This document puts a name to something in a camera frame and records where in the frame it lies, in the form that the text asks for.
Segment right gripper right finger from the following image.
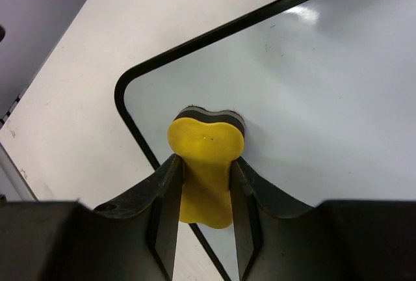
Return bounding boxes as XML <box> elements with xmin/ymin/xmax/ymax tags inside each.
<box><xmin>229</xmin><ymin>157</ymin><xmax>313</xmax><ymax>280</ymax></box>

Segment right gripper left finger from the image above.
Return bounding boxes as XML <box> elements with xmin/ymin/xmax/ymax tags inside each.
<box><xmin>94</xmin><ymin>155</ymin><xmax>182</xmax><ymax>280</ymax></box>

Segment yellow bone-shaped eraser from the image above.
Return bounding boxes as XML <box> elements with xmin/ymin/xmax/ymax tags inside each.
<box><xmin>167</xmin><ymin>105</ymin><xmax>246</xmax><ymax>229</ymax></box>

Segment black framed whiteboard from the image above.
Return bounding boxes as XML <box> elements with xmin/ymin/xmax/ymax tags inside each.
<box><xmin>114</xmin><ymin>0</ymin><xmax>416</xmax><ymax>281</ymax></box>

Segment aluminium mounting rail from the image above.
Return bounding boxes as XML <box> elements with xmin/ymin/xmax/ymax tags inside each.
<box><xmin>0</xmin><ymin>88</ymin><xmax>40</xmax><ymax>202</ymax></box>

